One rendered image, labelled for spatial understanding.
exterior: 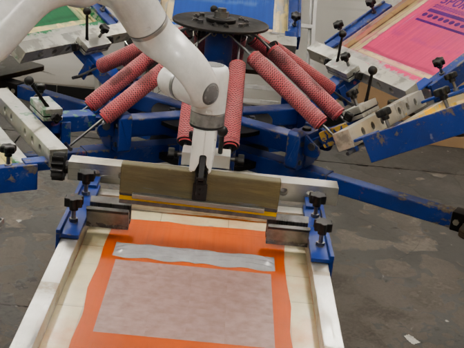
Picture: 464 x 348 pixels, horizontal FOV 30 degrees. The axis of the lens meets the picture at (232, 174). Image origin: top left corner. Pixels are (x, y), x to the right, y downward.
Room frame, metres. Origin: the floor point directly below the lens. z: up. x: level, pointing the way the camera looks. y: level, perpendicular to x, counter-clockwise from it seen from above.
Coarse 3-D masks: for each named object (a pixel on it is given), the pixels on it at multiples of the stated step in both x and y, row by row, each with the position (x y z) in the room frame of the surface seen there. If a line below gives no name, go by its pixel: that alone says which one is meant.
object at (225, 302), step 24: (216, 240) 1.84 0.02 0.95; (240, 240) 1.85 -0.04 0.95; (264, 240) 1.86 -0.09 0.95; (192, 288) 1.59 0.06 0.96; (216, 288) 1.60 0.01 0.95; (240, 288) 1.62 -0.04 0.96; (264, 288) 1.63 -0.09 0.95; (192, 312) 1.50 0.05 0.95; (216, 312) 1.51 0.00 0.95; (240, 312) 1.52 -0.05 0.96; (264, 312) 1.53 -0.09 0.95; (288, 312) 1.54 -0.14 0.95; (192, 336) 1.41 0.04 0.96; (216, 336) 1.42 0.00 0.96; (240, 336) 1.42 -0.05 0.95; (264, 336) 1.43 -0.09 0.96; (288, 336) 1.44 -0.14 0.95
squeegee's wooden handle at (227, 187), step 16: (128, 160) 1.81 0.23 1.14; (128, 176) 1.78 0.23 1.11; (144, 176) 1.78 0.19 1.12; (160, 176) 1.78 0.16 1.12; (176, 176) 1.78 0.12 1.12; (192, 176) 1.79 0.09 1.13; (208, 176) 1.79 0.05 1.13; (224, 176) 1.79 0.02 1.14; (240, 176) 1.79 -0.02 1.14; (256, 176) 1.80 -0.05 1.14; (128, 192) 1.78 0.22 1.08; (144, 192) 1.78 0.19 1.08; (160, 192) 1.78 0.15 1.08; (176, 192) 1.78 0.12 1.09; (192, 192) 1.79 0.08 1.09; (208, 192) 1.79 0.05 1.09; (224, 192) 1.79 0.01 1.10; (240, 192) 1.79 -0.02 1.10; (256, 192) 1.79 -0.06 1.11; (272, 192) 1.79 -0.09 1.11; (272, 208) 1.79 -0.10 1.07
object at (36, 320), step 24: (216, 216) 1.96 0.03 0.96; (72, 240) 1.68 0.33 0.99; (48, 264) 1.56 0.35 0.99; (72, 264) 1.64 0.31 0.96; (312, 264) 1.69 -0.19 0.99; (48, 288) 1.47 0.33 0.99; (312, 288) 1.62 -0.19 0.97; (48, 312) 1.39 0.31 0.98; (336, 312) 1.49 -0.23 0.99; (24, 336) 1.29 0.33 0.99; (336, 336) 1.40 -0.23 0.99
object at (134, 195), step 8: (152, 200) 1.77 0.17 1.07; (160, 200) 1.77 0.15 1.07; (168, 200) 1.77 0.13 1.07; (176, 200) 1.77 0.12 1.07; (184, 200) 1.77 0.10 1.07; (192, 200) 1.78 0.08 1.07; (224, 208) 1.77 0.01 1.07; (232, 208) 1.77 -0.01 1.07; (240, 208) 1.77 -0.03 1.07; (248, 208) 1.77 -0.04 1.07; (256, 208) 1.78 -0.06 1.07
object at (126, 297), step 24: (120, 240) 1.78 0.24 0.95; (144, 240) 1.80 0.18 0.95; (168, 240) 1.81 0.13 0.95; (192, 240) 1.82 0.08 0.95; (120, 264) 1.66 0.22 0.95; (144, 264) 1.68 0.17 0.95; (168, 264) 1.69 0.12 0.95; (192, 264) 1.70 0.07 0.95; (96, 288) 1.55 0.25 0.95; (120, 288) 1.56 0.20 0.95; (144, 288) 1.57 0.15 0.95; (168, 288) 1.58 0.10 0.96; (96, 312) 1.46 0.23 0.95; (120, 312) 1.47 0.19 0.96; (144, 312) 1.48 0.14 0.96; (168, 312) 1.49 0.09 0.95; (72, 336) 1.36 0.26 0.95; (96, 336) 1.37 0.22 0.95; (120, 336) 1.38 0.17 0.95; (144, 336) 1.39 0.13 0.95; (168, 336) 1.40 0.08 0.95
